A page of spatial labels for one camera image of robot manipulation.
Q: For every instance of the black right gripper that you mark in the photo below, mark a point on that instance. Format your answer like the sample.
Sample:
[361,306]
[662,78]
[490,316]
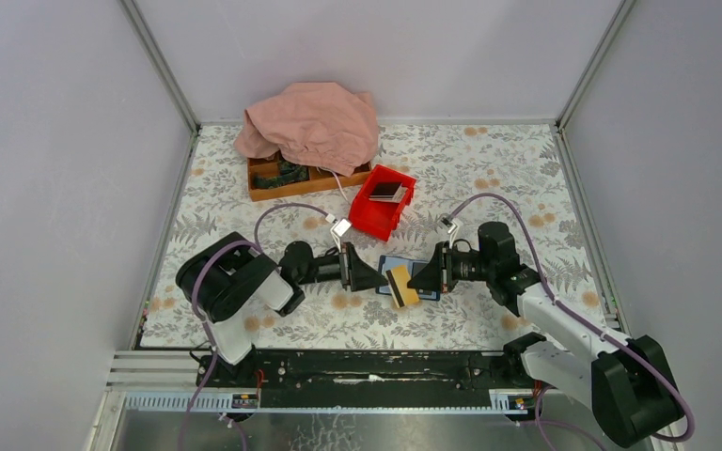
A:
[438,272]

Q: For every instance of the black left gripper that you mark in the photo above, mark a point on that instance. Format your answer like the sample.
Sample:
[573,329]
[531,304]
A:
[353,272]

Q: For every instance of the navy blue card holder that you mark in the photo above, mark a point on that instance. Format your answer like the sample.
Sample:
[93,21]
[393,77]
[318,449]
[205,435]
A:
[387,263]

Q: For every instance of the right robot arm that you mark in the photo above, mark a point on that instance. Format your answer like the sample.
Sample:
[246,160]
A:
[626,382]

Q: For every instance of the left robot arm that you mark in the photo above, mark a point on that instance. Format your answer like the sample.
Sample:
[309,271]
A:
[220,280]

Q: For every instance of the black card stack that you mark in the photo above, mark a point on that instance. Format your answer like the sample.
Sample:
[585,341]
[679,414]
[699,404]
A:
[388,192]

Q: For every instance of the red plastic bin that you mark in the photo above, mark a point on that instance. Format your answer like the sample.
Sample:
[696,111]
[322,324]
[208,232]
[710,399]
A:
[379,218]

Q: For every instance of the wooden tray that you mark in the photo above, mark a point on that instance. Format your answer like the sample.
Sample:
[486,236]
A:
[319,179]

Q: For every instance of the pink cloth garment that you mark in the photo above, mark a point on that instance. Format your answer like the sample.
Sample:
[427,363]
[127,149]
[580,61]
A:
[319,124]

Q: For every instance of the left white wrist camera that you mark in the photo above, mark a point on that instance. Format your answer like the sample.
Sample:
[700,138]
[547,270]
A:
[338,228]

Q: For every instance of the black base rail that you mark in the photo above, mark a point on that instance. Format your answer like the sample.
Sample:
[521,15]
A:
[429,380]

